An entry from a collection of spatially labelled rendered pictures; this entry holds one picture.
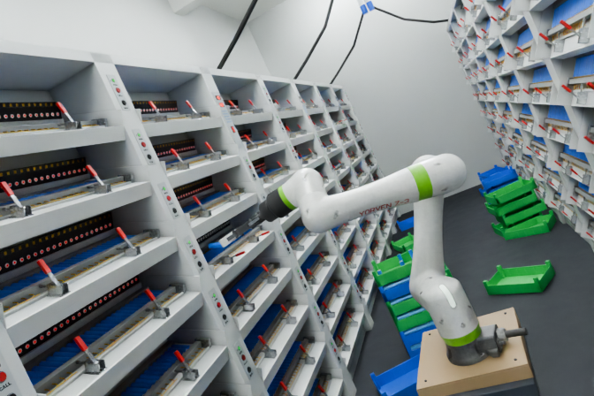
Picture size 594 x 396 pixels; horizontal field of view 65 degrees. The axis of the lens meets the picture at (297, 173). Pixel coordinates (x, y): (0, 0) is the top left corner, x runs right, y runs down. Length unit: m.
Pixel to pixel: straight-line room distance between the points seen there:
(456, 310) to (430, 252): 0.23
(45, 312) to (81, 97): 0.74
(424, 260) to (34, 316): 1.18
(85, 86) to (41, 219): 0.56
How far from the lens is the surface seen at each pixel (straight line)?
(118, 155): 1.55
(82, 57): 1.56
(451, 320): 1.57
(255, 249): 1.91
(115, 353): 1.25
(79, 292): 1.18
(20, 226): 1.14
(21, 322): 1.08
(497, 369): 1.58
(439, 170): 1.48
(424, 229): 1.67
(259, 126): 2.81
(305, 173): 1.49
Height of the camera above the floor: 1.12
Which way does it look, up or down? 2 degrees down
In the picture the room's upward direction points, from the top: 25 degrees counter-clockwise
